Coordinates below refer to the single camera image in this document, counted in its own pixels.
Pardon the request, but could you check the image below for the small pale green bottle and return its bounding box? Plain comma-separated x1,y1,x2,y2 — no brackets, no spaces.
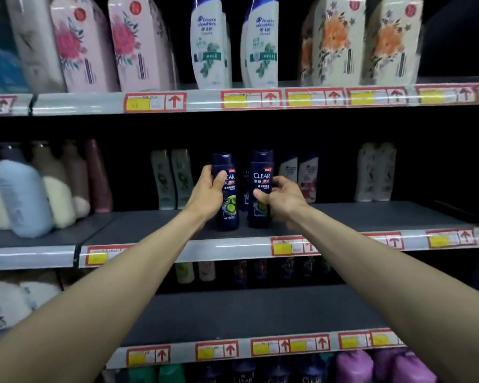
174,262,196,285

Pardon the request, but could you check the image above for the row of red price labels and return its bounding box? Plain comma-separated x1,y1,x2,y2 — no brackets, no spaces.
126,328,402,367
0,84,479,115

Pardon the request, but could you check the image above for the white floral refill pouch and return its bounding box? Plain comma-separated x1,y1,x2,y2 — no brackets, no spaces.
19,281,63,312
0,281,33,349

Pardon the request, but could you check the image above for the purple shampoo bottle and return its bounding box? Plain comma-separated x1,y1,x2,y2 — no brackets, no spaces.
335,350,374,383
373,348,428,383

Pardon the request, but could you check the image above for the person's right forearm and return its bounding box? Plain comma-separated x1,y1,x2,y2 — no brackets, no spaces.
287,203,479,383

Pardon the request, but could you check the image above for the cream orange floral pouch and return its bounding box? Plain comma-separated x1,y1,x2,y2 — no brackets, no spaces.
300,0,369,88
361,0,424,86

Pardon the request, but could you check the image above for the small pale pink bottle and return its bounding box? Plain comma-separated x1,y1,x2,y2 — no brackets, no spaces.
198,261,217,282

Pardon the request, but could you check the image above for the row of dark capped bottles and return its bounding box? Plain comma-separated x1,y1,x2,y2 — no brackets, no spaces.
200,356,333,383

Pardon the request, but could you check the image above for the row of small dark bottles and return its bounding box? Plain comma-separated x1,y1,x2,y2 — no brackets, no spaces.
232,256,333,289

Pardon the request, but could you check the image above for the white pink-print shampoo bottle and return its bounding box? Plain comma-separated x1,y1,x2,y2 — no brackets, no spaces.
297,153,319,204

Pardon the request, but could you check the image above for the dusty pink lotion bottle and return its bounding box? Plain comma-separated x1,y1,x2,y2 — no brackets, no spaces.
61,140,92,218

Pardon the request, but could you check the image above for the person's left hand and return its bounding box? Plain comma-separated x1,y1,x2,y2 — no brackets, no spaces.
183,165,228,232

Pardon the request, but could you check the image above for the maroon lotion bottle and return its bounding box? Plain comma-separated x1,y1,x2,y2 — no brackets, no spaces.
84,139,114,214

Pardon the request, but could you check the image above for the grey metal shelf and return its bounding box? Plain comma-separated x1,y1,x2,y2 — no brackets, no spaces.
0,91,36,117
0,212,117,272
105,284,408,370
77,201,479,270
31,77,479,116

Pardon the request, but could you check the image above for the pink floral refill pouch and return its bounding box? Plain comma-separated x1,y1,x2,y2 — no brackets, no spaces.
49,0,121,94
107,0,177,93

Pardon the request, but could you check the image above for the light blue lotion bottle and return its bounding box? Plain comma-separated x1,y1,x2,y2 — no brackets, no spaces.
0,143,55,238

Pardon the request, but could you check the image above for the grey white refill pouch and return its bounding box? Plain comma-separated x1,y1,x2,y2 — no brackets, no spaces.
4,0,67,94

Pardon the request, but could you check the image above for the small white shampoo bottle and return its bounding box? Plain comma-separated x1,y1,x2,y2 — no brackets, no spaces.
278,155,299,193

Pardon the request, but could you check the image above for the person's left forearm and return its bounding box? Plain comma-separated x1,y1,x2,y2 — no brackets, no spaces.
0,206,209,383

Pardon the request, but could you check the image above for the blue packet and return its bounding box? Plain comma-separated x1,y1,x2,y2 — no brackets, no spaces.
0,2,29,94

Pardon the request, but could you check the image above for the white floral shampoo bottle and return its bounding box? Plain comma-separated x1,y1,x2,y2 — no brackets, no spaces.
354,143,381,203
373,142,397,202

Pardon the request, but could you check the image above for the dark blue shampoo bottle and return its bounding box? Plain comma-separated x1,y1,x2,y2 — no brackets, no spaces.
247,149,280,229
211,152,240,232
239,168,251,212

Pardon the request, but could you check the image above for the person's right hand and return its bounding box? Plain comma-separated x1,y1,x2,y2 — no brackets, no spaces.
252,176,313,231

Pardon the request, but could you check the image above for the white blue-capped shampoo bottle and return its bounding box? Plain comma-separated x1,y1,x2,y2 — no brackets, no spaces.
240,0,279,88
190,0,233,90

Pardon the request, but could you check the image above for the red yellow price tag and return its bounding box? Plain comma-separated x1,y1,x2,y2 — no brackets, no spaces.
426,228,476,249
270,236,321,257
362,232,405,252
85,245,134,268

